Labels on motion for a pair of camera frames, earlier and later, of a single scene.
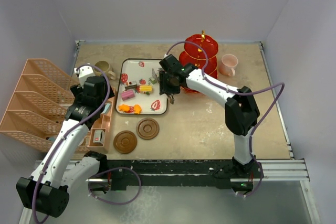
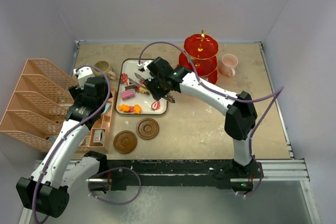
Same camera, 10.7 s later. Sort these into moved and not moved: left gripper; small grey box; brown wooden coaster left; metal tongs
Moved: metal tongs
Not moved: small grey box; brown wooden coaster left; left gripper
